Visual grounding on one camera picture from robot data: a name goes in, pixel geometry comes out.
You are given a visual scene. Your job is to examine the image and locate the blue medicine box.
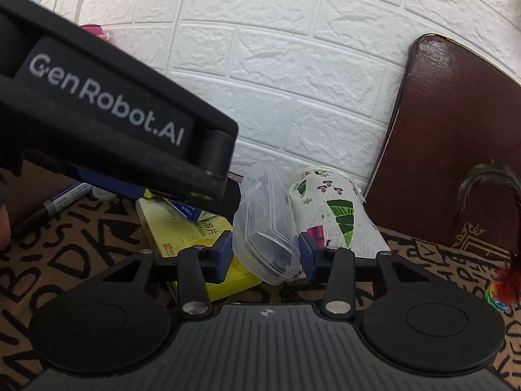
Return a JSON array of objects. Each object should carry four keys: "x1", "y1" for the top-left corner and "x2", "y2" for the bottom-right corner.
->
[{"x1": 164, "y1": 198, "x2": 215, "y2": 223}]

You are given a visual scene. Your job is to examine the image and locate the clear plastic container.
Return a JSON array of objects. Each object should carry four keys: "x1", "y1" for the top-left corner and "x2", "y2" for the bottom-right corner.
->
[{"x1": 232, "y1": 163, "x2": 301, "y2": 285}]

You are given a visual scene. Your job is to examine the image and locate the person's left hand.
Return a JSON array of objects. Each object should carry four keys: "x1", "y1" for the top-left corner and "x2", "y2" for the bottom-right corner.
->
[{"x1": 0, "y1": 205, "x2": 11, "y2": 250}]

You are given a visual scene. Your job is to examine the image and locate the yellow-green medicine box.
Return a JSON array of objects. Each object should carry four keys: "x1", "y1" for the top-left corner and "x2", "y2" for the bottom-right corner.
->
[{"x1": 142, "y1": 189, "x2": 156, "y2": 199}]

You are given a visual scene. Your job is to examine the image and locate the flat yellow medicine box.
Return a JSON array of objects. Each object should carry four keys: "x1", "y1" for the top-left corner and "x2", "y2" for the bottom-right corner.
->
[{"x1": 135, "y1": 197, "x2": 263, "y2": 303}]

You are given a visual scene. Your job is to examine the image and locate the black marker pen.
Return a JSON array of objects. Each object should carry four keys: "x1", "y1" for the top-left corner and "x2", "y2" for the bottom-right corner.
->
[{"x1": 21, "y1": 183, "x2": 93, "y2": 227}]

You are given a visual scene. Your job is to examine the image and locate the white patterned fabric pouch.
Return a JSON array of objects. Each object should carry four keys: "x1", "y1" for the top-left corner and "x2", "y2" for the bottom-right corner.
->
[{"x1": 286, "y1": 166, "x2": 390, "y2": 259}]

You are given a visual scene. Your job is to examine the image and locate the pink thermos bottle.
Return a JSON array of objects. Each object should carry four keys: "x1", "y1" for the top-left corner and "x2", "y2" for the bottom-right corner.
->
[{"x1": 80, "y1": 24, "x2": 109, "y2": 41}]

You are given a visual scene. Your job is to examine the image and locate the feather shuttlecock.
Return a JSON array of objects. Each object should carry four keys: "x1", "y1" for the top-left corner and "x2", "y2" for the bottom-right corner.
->
[{"x1": 456, "y1": 161, "x2": 521, "y2": 314}]

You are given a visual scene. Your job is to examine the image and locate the dark wooden chair back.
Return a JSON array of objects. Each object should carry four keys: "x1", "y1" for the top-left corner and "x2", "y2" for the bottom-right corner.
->
[{"x1": 366, "y1": 34, "x2": 520, "y2": 260}]

